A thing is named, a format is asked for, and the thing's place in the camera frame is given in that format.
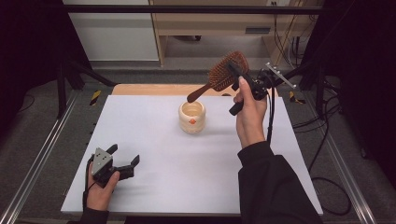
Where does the aluminium floor rail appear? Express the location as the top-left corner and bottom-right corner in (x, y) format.
(0, 89), (79, 224)
(302, 92), (378, 224)

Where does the black metal stand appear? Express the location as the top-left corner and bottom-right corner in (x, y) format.
(267, 59), (329, 120)
(55, 57), (118, 119)

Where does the brown wooden hairbrush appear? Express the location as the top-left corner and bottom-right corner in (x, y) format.
(186, 50), (251, 105)

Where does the cream ceramic cup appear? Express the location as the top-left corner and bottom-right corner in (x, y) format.
(177, 99), (206, 135)

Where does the person's left hand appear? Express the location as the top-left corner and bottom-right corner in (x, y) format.
(85, 162), (121, 213)

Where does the light wooden table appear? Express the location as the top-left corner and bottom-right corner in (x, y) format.
(111, 83), (279, 98)

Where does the bundle of hanging cables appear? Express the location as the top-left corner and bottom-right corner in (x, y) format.
(271, 1), (318, 68)

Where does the white table board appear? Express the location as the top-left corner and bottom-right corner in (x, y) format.
(60, 94), (324, 217)

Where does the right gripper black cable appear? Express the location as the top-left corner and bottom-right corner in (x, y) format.
(265, 77), (277, 147)

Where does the light wooden desk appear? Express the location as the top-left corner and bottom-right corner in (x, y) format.
(148, 0), (325, 67)

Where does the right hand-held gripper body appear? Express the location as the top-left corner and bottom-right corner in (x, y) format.
(229, 62), (297, 117)

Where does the black curtain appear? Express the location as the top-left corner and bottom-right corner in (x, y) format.
(0, 0), (92, 139)
(303, 0), (396, 183)

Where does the person's right hand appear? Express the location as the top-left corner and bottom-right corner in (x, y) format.
(233, 76), (269, 149)

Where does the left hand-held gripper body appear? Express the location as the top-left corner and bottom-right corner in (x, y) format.
(90, 147), (135, 189)

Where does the long black floor cable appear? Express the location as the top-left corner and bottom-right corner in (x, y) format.
(308, 92), (342, 172)

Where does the yellow black floor tape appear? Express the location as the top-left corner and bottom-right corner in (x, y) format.
(89, 89), (103, 106)
(288, 91), (306, 105)

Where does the white cabinet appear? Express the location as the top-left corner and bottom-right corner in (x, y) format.
(62, 0), (160, 62)

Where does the black horizontal frame bar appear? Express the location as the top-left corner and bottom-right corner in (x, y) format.
(62, 4), (325, 15)

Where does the looped black floor cable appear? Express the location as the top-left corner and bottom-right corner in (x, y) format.
(311, 175), (353, 217)

